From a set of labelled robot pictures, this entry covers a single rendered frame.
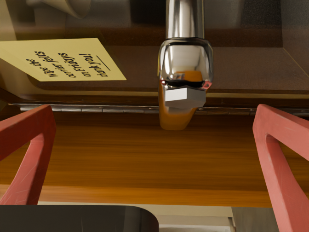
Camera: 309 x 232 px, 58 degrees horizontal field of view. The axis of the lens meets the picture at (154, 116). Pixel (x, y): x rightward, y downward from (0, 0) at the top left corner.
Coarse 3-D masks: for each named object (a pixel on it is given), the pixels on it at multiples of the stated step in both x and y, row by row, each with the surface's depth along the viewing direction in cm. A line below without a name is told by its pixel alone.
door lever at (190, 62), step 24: (168, 0) 8; (192, 0) 8; (168, 24) 8; (192, 24) 8; (168, 48) 8; (192, 48) 8; (168, 72) 8; (192, 72) 7; (168, 96) 8; (192, 96) 8; (168, 120) 13
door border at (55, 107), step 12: (60, 108) 35; (72, 108) 35; (84, 108) 35; (96, 108) 34; (108, 108) 34; (120, 108) 34; (132, 108) 34; (144, 108) 34; (156, 108) 34; (204, 108) 33; (216, 108) 33; (228, 108) 33; (240, 108) 33; (252, 108) 33
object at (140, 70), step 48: (0, 0) 12; (48, 0) 12; (96, 0) 12; (144, 0) 12; (240, 0) 12; (288, 0) 12; (144, 48) 17; (240, 48) 17; (288, 48) 16; (0, 96) 30; (48, 96) 29; (96, 96) 29; (144, 96) 28; (240, 96) 28; (288, 96) 27
